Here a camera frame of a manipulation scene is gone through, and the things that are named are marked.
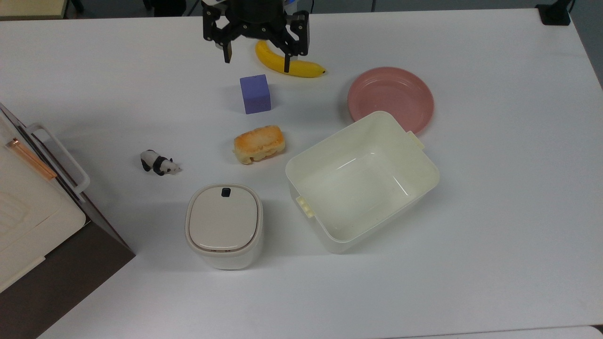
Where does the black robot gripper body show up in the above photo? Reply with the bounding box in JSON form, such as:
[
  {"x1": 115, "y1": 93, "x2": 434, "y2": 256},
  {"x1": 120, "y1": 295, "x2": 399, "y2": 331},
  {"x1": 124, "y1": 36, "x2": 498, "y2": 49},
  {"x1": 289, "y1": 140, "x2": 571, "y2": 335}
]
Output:
[{"x1": 225, "y1": 0, "x2": 285, "y2": 33}]

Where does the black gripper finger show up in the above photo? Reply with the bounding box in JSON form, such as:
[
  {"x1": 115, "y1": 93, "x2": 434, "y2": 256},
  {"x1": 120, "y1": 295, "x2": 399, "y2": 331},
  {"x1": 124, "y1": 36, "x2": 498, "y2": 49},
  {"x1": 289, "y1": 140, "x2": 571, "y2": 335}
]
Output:
[
  {"x1": 203, "y1": 6, "x2": 241, "y2": 64},
  {"x1": 268, "y1": 12, "x2": 310, "y2": 73}
]

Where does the cream trash can with lid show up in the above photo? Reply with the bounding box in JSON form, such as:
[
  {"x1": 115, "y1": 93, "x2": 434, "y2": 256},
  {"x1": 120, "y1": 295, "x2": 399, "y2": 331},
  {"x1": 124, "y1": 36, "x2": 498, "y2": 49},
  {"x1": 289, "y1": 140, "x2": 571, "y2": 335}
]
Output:
[{"x1": 185, "y1": 183, "x2": 264, "y2": 270}]

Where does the yellow toy banana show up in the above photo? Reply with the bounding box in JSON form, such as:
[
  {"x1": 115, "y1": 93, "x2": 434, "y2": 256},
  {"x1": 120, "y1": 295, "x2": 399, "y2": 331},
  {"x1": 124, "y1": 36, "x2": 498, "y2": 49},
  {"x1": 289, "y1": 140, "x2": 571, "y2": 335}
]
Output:
[{"x1": 255, "y1": 40, "x2": 326, "y2": 79}]

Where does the purple cube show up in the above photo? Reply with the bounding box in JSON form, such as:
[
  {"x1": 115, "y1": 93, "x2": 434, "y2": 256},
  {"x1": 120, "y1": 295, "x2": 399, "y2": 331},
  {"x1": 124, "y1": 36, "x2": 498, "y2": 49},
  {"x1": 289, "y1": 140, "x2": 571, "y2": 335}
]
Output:
[{"x1": 239, "y1": 74, "x2": 272, "y2": 115}]

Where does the pink plastic plate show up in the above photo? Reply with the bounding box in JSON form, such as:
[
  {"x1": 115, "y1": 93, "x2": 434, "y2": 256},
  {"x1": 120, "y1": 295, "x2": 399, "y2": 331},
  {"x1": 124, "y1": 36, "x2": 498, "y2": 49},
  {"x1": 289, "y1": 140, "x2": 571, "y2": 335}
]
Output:
[{"x1": 348, "y1": 67, "x2": 434, "y2": 137}]

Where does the toy bread loaf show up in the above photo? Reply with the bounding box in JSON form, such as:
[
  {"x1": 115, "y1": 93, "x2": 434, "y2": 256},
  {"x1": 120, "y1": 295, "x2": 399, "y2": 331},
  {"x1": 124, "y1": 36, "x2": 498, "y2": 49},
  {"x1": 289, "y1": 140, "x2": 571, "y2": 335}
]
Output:
[{"x1": 233, "y1": 125, "x2": 286, "y2": 165}]

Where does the small panda figurine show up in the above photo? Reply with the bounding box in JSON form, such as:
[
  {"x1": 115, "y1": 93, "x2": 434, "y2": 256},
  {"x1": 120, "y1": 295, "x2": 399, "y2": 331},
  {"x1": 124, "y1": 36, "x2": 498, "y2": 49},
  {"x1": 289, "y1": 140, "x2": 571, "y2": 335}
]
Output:
[{"x1": 140, "y1": 150, "x2": 182, "y2": 177}]

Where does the cream open plastic box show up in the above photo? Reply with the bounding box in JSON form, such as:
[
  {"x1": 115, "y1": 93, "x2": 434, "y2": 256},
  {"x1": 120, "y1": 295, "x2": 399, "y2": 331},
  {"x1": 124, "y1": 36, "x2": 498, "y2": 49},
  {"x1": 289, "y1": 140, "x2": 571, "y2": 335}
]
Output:
[{"x1": 285, "y1": 111, "x2": 440, "y2": 255}]

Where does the tan wooden desk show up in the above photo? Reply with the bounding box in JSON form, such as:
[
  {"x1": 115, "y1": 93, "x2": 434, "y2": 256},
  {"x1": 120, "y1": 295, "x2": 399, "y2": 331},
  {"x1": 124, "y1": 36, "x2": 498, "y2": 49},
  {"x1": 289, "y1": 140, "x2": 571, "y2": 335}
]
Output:
[{"x1": 0, "y1": 0, "x2": 67, "y2": 20}]

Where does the black table clamp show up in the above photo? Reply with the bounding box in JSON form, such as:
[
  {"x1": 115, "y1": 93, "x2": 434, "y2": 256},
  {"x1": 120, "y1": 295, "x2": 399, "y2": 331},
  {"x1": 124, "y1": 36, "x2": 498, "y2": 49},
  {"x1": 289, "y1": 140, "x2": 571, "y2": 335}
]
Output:
[{"x1": 536, "y1": 0, "x2": 572, "y2": 26}]

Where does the cream appliance box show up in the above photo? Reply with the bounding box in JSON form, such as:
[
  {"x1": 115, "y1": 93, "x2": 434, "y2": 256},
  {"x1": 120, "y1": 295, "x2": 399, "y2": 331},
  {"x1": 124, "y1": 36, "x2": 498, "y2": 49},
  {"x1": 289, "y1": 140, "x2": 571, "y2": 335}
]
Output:
[{"x1": 0, "y1": 113, "x2": 87, "y2": 293}]

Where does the white cabinet handle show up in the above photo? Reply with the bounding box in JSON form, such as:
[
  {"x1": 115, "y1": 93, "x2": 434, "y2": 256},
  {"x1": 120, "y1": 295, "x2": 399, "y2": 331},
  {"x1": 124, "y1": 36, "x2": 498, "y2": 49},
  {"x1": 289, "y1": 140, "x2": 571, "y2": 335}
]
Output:
[{"x1": 26, "y1": 123, "x2": 90, "y2": 203}]

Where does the copper appliance handle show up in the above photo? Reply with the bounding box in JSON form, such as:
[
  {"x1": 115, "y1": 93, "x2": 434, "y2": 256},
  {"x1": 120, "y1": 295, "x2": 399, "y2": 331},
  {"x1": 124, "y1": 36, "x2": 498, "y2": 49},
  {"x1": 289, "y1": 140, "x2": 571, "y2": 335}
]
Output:
[{"x1": 6, "y1": 138, "x2": 57, "y2": 181}]

